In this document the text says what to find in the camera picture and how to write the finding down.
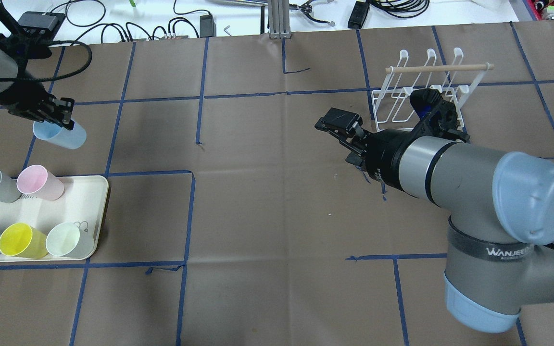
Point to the cream plastic tray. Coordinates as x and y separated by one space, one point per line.
83 203

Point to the black power adapter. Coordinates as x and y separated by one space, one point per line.
358 14

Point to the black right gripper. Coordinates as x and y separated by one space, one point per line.
385 150

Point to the pink plastic cup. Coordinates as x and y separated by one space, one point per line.
38 182

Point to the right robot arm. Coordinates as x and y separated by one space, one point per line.
501 227

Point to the aluminium frame post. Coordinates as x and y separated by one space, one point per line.
279 18

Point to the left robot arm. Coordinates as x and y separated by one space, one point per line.
25 96

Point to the white wire cup rack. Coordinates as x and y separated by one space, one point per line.
409 91

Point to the light blue plastic cup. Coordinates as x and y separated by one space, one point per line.
60 136

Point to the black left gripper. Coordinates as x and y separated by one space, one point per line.
18 98

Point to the pale green plastic cup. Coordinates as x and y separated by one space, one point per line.
72 240

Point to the yellow plastic cup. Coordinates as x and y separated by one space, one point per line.
21 240

